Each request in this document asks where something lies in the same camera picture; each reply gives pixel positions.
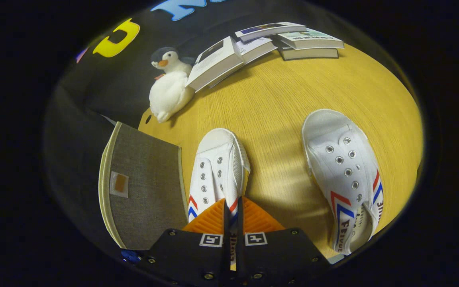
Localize plain white book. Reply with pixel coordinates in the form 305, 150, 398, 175
210, 38, 278, 88

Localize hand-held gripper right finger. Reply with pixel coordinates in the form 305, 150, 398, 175
237, 196, 332, 287

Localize penguin plush toy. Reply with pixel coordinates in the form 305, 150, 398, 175
149, 47, 196, 123

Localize book with blue picture cover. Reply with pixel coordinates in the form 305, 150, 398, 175
235, 22, 308, 43

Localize black backdrop cloth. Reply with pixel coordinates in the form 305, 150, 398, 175
42, 0, 314, 256

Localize grey fabric storage box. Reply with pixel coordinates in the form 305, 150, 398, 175
98, 122, 189, 251

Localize book with pale green cover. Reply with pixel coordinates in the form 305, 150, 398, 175
277, 28, 345, 50

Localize white canvas shoe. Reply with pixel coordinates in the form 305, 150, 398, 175
188, 128, 251, 271
301, 109, 384, 256

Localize white book with portrait cover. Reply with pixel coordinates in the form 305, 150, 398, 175
186, 37, 245, 93

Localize dark grey book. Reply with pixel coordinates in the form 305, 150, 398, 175
279, 42, 339, 61

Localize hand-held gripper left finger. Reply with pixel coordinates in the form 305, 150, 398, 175
138, 198, 232, 287

